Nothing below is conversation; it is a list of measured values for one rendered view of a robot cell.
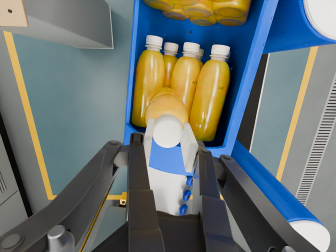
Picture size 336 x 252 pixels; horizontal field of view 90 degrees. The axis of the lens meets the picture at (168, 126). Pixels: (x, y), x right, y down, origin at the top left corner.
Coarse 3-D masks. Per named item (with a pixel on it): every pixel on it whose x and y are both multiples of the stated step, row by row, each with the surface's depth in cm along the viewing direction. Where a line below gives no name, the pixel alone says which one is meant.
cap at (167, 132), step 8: (160, 120) 21; (168, 120) 21; (176, 120) 22; (160, 128) 21; (168, 128) 21; (176, 128) 21; (160, 136) 22; (168, 136) 22; (176, 136) 22; (160, 144) 22; (168, 144) 22; (176, 144) 22
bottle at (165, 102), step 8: (160, 88) 39; (168, 88) 37; (152, 96) 35; (160, 96) 28; (168, 96) 27; (176, 96) 30; (152, 104) 26; (160, 104) 25; (168, 104) 25; (176, 104) 25; (152, 112) 25; (160, 112) 24; (168, 112) 24; (176, 112) 24; (184, 112) 26; (184, 120) 25
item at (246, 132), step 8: (264, 56) 128; (264, 64) 130; (256, 72) 132; (264, 72) 132; (256, 80) 134; (264, 80) 134; (256, 88) 136; (256, 96) 138; (248, 104) 140; (256, 104) 140; (248, 112) 142; (256, 112) 143; (248, 120) 145; (256, 120) 145; (240, 128) 147; (248, 128) 147; (240, 136) 150; (248, 136) 150; (248, 144) 152
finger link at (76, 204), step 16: (112, 144) 14; (96, 160) 11; (112, 160) 12; (80, 176) 10; (96, 176) 10; (112, 176) 13; (64, 192) 8; (80, 192) 8; (96, 192) 10; (48, 208) 7; (64, 208) 7; (80, 208) 8; (96, 208) 10; (32, 224) 7; (48, 224) 7; (64, 224) 7; (80, 224) 8; (0, 240) 6; (16, 240) 6; (32, 240) 6
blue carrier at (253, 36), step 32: (256, 0) 39; (160, 32) 47; (192, 32) 50; (224, 32) 47; (256, 32) 28; (256, 64) 32; (128, 96) 37; (128, 128) 37; (224, 128) 48; (160, 160) 33
